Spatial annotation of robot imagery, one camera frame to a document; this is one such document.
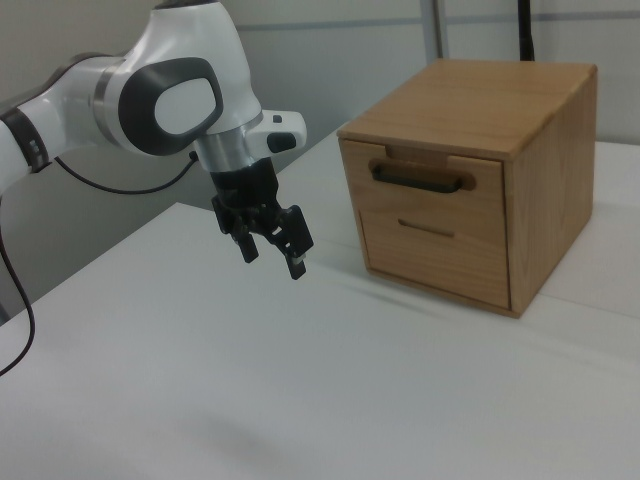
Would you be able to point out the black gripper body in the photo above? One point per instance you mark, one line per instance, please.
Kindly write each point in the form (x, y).
(245, 192)

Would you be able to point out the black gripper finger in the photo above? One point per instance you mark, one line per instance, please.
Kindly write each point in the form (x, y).
(248, 249)
(297, 240)

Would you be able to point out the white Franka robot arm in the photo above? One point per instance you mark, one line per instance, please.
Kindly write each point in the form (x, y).
(180, 105)

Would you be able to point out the wooden drawer with slot grip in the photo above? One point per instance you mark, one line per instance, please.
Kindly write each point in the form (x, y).
(440, 265)

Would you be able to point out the wooden two-drawer cabinet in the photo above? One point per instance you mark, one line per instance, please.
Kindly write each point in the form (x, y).
(475, 100)

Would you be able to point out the black pole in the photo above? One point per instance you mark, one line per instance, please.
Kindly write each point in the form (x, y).
(526, 30)

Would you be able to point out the grey partition post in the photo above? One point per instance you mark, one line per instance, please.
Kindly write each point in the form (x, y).
(438, 25)

